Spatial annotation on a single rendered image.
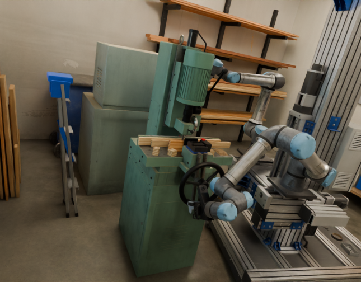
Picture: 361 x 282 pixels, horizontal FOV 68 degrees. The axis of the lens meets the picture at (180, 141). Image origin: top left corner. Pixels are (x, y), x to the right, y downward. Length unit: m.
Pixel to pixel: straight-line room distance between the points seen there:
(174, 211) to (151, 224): 0.17
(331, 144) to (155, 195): 1.23
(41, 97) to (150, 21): 1.76
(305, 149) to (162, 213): 0.93
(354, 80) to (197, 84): 1.00
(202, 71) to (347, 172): 1.26
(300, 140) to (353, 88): 0.82
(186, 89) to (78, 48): 2.41
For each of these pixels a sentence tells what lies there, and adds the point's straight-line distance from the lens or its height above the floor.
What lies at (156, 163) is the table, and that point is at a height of 0.86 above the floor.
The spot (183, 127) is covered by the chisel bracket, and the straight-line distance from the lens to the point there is 1.66.
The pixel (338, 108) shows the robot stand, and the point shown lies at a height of 1.34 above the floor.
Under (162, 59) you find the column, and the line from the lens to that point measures 1.88.
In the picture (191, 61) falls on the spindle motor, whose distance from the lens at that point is 1.58.
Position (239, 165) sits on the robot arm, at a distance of 1.34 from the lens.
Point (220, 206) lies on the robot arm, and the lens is 1.18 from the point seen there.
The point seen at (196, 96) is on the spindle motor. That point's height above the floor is 1.26.
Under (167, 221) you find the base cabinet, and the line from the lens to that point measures 1.81.
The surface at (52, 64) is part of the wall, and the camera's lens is 3.80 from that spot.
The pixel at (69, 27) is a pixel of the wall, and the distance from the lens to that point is 3.78.
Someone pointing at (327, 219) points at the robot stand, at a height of 0.71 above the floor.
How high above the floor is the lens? 1.50
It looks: 19 degrees down
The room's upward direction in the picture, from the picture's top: 12 degrees clockwise
